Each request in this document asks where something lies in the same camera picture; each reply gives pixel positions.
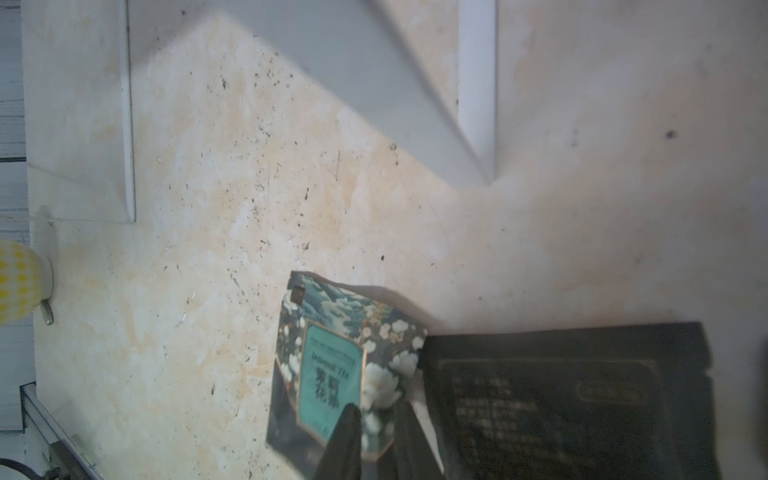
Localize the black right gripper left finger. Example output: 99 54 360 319
313 404 362 480

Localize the yellow patterned bowl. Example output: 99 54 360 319
0 239 54 325

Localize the black tea bag barcode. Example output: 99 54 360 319
419 322 720 479

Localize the jasmine tea bag floral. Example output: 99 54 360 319
266 271 428 479

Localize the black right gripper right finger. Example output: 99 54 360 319
393 401 444 480

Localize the white two-tier shelf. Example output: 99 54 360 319
123 1 497 188

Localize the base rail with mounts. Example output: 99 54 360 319
1 382 101 480

